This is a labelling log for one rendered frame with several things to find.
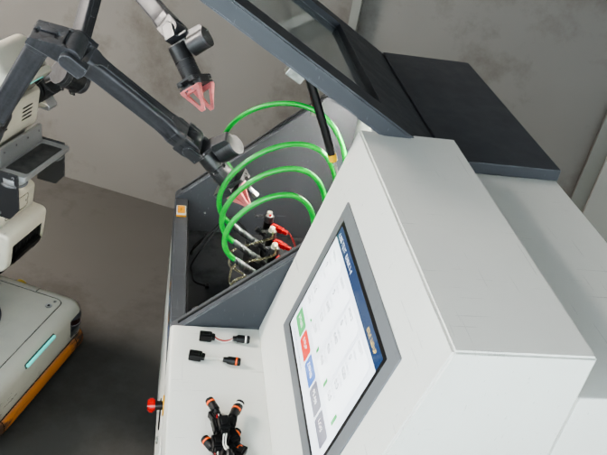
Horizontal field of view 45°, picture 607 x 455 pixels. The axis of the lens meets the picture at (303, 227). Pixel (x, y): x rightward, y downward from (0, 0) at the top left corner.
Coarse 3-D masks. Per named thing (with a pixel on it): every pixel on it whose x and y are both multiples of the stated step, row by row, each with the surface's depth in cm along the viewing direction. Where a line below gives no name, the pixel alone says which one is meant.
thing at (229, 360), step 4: (192, 352) 171; (196, 352) 171; (200, 352) 172; (192, 356) 171; (196, 356) 171; (200, 356) 171; (204, 356) 172; (192, 360) 171; (196, 360) 171; (200, 360) 171; (220, 360) 172; (224, 360) 172; (228, 360) 171; (232, 360) 172; (236, 360) 172; (240, 360) 172; (228, 364) 172; (232, 364) 172; (236, 364) 172
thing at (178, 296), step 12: (180, 204) 234; (180, 228) 223; (180, 240) 217; (180, 252) 212; (180, 264) 208; (180, 276) 203; (180, 288) 198; (180, 300) 194; (168, 312) 209; (180, 312) 190; (168, 324) 199; (168, 336) 190
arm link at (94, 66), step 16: (96, 48) 179; (64, 64) 174; (80, 64) 174; (96, 64) 177; (112, 64) 182; (96, 80) 180; (112, 80) 180; (128, 80) 183; (112, 96) 184; (128, 96) 183; (144, 96) 185; (144, 112) 187; (160, 112) 188; (160, 128) 190; (176, 128) 190; (192, 128) 195; (176, 144) 193; (192, 144) 193
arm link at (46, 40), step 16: (32, 32) 172; (48, 32) 174; (64, 32) 175; (80, 32) 177; (32, 48) 174; (48, 48) 173; (64, 48) 172; (80, 48) 175; (16, 64) 179; (32, 64) 178; (16, 80) 182; (32, 80) 184; (0, 96) 187; (16, 96) 186; (0, 112) 191; (0, 128) 195
